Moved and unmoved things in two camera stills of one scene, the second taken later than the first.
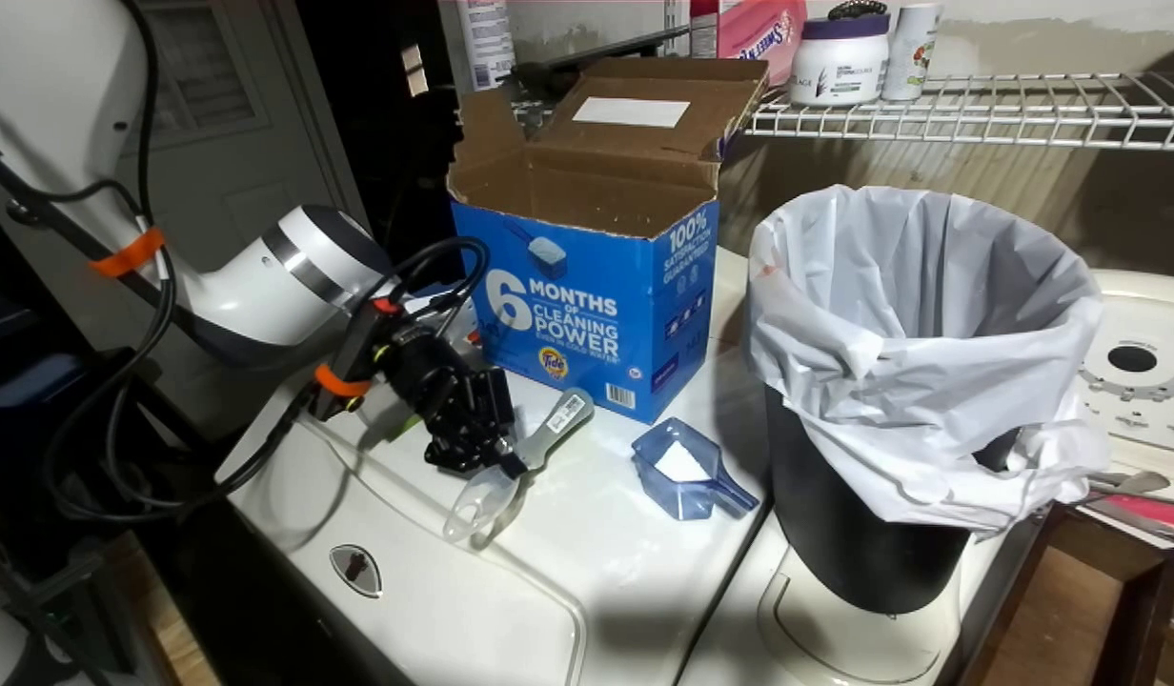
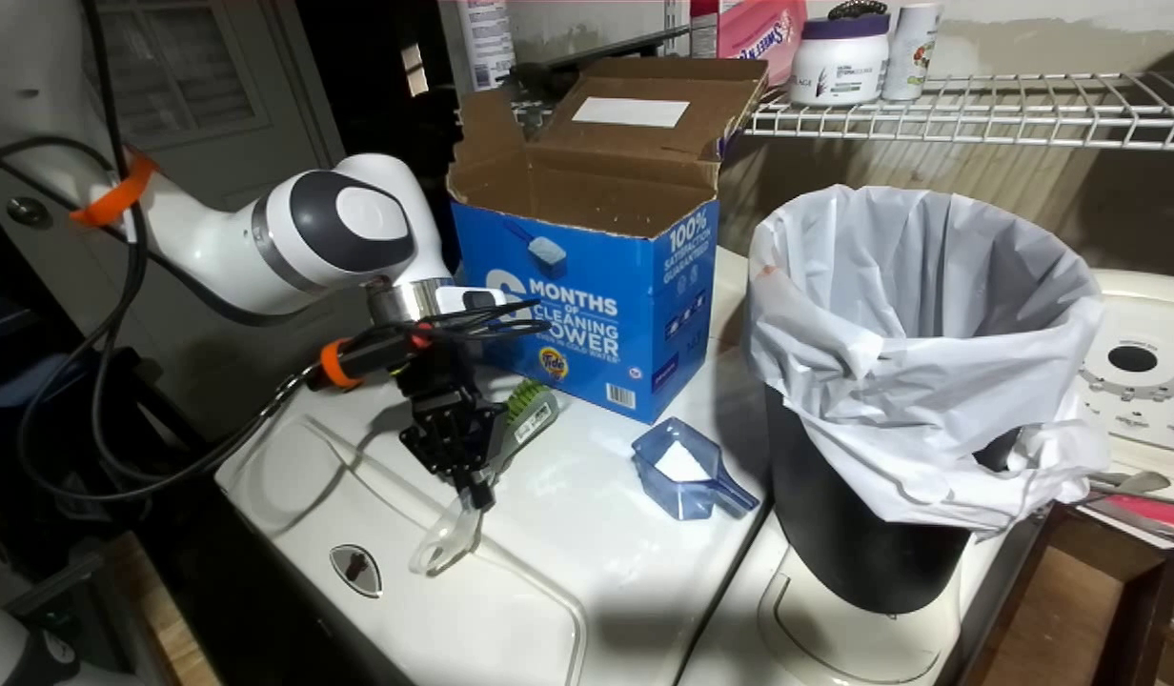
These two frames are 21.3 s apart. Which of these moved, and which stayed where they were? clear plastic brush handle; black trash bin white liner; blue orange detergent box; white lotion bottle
Moved: clear plastic brush handle
Stayed: blue orange detergent box; white lotion bottle; black trash bin white liner
